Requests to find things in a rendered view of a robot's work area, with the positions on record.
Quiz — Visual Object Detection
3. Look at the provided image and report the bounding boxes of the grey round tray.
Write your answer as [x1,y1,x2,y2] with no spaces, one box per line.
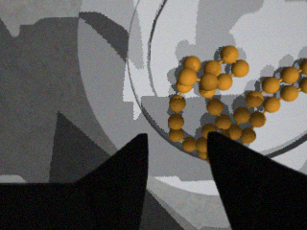
[78,0,307,196]

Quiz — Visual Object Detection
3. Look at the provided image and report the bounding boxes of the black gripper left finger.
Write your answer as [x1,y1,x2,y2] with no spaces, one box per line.
[0,133,149,230]

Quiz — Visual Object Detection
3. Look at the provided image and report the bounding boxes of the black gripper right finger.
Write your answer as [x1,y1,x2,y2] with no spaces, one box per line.
[207,131,307,230]

